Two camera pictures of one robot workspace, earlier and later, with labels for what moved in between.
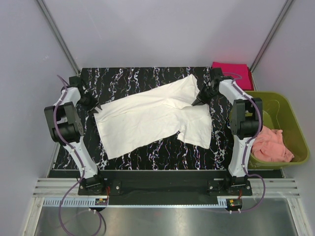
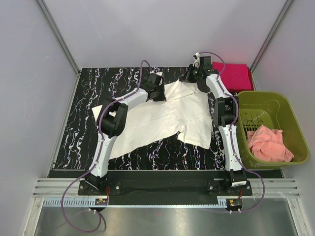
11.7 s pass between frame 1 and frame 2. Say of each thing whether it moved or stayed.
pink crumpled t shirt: stayed
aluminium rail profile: stayed
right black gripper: moved
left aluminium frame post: stayed
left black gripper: moved
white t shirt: stayed
